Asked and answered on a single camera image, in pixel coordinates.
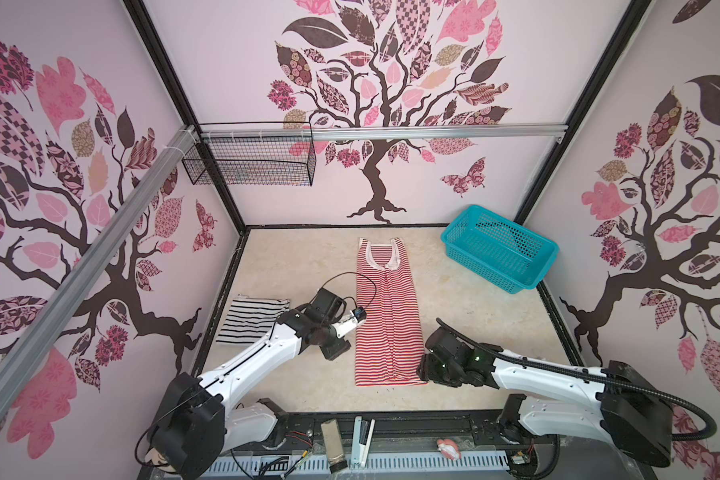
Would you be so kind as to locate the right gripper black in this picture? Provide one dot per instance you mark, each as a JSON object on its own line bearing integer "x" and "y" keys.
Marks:
{"x": 425, "y": 370}

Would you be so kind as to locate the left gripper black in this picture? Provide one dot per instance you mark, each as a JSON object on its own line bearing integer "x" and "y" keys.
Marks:
{"x": 336, "y": 350}

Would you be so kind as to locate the red white striped tank top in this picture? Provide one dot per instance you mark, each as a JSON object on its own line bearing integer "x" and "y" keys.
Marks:
{"x": 389, "y": 345}

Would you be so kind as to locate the black white striped tank top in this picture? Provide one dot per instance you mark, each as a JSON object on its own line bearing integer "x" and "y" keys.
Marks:
{"x": 248, "y": 319}

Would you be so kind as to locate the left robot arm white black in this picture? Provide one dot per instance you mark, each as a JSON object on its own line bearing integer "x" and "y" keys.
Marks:
{"x": 199, "y": 418}

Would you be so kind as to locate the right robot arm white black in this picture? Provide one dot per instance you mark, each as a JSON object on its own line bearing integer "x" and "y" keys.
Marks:
{"x": 613, "y": 405}

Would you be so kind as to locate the red white teeth toy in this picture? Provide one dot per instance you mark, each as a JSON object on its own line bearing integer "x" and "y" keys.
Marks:
{"x": 449, "y": 449}

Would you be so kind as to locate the white stapler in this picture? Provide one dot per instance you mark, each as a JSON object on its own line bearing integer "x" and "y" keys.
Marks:
{"x": 361, "y": 441}

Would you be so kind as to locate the teal plastic basket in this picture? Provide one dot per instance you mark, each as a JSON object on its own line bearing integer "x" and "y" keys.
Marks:
{"x": 499, "y": 250}

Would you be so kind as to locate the silver rectangular block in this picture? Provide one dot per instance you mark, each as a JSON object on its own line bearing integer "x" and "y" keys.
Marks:
{"x": 334, "y": 450}

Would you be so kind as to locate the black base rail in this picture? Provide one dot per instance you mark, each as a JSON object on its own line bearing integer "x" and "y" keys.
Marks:
{"x": 303, "y": 429}

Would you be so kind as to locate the black wire basket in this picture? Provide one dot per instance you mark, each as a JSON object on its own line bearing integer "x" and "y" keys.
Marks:
{"x": 263, "y": 153}

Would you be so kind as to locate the aluminium rail back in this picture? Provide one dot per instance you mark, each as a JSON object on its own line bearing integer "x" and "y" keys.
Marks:
{"x": 384, "y": 132}

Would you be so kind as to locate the aluminium rail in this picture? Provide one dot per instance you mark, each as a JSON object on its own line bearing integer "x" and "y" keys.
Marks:
{"x": 384, "y": 132}
{"x": 23, "y": 359}

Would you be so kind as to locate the aluminium rail left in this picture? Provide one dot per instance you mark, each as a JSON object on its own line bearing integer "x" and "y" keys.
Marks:
{"x": 23, "y": 359}

